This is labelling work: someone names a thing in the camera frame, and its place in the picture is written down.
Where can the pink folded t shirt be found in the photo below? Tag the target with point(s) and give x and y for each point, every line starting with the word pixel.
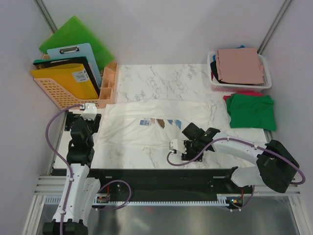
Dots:
pixel 239 66

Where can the green plastic board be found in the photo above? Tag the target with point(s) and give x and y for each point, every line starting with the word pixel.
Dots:
pixel 74 32

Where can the green t shirt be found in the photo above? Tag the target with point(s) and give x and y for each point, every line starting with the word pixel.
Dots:
pixel 251 112

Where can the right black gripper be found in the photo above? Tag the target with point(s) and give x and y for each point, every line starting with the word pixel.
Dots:
pixel 189 156

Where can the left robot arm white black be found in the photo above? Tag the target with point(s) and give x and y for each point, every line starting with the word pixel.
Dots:
pixel 79 192

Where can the red t shirt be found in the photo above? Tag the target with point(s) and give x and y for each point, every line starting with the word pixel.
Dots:
pixel 225 97

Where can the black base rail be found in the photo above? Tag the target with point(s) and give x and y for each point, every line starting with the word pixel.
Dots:
pixel 167 185

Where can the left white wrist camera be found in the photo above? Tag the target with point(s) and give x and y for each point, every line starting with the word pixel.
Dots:
pixel 89 111

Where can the light blue clipboard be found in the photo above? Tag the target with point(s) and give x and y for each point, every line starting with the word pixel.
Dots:
pixel 78 50

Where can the black garment in basket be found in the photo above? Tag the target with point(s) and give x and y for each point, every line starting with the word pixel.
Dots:
pixel 214 73

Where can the white printed t shirt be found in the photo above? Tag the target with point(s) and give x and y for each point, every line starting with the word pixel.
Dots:
pixel 153 122

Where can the peach compartment organizer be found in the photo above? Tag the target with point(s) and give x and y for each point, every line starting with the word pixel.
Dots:
pixel 109 85

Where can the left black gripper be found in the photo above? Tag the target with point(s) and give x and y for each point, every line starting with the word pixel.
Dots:
pixel 94 124

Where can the black folder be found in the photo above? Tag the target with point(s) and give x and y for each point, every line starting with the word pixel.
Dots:
pixel 47 63

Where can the yellow folder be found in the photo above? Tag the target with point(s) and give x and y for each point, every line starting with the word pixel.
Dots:
pixel 72 77

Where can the white laundry basket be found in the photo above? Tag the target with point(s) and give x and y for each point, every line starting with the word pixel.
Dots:
pixel 216 86

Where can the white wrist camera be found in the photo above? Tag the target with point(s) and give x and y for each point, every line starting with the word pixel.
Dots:
pixel 89 111
pixel 178 146

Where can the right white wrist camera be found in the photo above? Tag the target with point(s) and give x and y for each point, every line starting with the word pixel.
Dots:
pixel 178 146

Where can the orange mesh file holder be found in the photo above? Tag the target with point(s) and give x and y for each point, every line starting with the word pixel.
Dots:
pixel 61 97

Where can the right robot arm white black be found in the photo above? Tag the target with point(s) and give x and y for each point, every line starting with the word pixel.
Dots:
pixel 273 165

